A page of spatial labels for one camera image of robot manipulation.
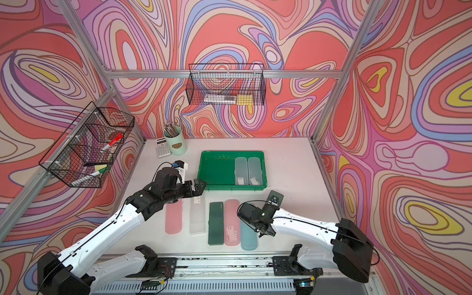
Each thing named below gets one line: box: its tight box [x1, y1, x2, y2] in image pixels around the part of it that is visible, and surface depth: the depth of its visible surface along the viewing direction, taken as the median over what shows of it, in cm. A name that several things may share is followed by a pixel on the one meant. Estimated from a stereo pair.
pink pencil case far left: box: [164, 198, 183, 235], surface depth 86 cm
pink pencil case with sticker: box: [223, 199, 241, 247], surface depth 84 cm
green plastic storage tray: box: [197, 150, 268, 191], surface depth 107 cm
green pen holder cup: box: [163, 125, 188, 157], surface depth 107 cm
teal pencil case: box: [240, 220, 258, 251], surface depth 83 cm
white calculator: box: [155, 137, 172, 158], surface depth 114 cm
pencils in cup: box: [163, 122, 179, 138], surface depth 106 cm
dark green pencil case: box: [207, 201, 225, 246], surface depth 84 cm
